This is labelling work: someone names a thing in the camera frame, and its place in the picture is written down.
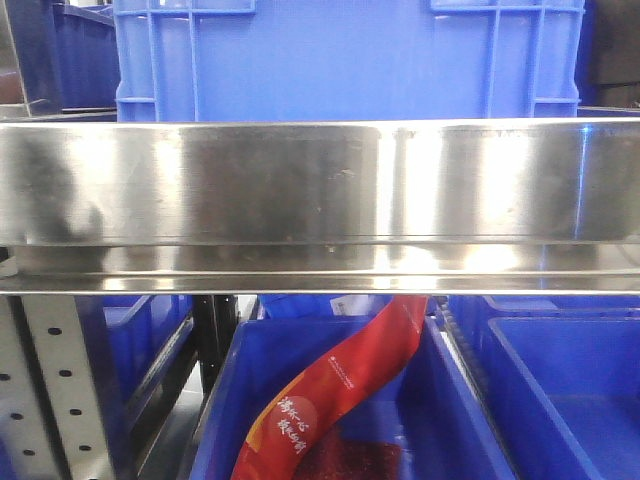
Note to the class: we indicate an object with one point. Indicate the blue bin lower right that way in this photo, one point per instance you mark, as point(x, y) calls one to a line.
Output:
point(560, 376)

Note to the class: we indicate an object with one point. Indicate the stainless steel shelf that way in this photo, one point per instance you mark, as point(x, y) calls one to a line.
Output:
point(461, 206)

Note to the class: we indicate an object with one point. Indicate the large blue crate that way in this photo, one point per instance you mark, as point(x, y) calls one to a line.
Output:
point(346, 60)

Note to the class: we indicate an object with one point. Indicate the blue bin lower middle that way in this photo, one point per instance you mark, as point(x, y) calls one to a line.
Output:
point(424, 424)

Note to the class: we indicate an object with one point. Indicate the red snack bag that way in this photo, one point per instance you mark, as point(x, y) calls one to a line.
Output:
point(301, 414)

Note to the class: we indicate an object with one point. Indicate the blue bin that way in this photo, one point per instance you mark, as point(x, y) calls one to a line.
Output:
point(560, 376)
point(138, 327)
point(424, 424)

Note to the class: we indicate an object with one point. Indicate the perforated metal upright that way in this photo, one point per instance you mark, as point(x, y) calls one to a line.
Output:
point(61, 413)

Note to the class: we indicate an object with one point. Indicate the blue bin lower left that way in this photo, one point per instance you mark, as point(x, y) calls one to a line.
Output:
point(138, 327)

